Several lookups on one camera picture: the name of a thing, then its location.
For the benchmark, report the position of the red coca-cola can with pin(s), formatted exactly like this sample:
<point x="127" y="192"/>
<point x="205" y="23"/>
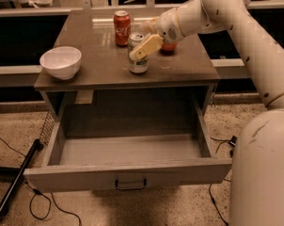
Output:
<point x="122" y="24"/>

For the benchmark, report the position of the grey cabinet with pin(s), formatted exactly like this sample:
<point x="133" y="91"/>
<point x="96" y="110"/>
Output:
<point x="104" y="99"/>

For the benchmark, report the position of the open grey top drawer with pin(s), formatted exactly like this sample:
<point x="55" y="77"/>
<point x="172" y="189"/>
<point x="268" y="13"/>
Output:
<point x="90" y="150"/>

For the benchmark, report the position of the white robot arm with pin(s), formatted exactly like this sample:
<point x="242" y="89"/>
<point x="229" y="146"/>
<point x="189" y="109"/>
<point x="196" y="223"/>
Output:
<point x="257" y="180"/>

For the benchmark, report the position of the black drawer handle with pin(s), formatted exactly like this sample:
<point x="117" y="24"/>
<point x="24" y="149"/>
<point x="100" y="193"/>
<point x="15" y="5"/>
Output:
<point x="127" y="186"/>

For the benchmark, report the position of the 7up soda can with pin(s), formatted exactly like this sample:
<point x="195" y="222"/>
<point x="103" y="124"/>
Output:
<point x="139" y="66"/>

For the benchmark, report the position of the black power adapter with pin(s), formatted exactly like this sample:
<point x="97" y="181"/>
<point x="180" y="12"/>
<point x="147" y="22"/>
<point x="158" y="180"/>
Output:
<point x="232" y="144"/>

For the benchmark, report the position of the red apple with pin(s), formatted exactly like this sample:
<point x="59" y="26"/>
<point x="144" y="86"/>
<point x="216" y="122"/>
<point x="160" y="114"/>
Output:
<point x="168" y="47"/>

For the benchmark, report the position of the white bowl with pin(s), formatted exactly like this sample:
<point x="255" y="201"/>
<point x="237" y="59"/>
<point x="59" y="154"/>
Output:
<point x="61" y="62"/>

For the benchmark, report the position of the black bar left floor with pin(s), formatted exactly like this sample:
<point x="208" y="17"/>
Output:
<point x="18" y="175"/>

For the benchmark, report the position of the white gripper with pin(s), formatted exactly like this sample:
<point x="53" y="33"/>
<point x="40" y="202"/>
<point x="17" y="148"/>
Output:
<point x="166" y="27"/>

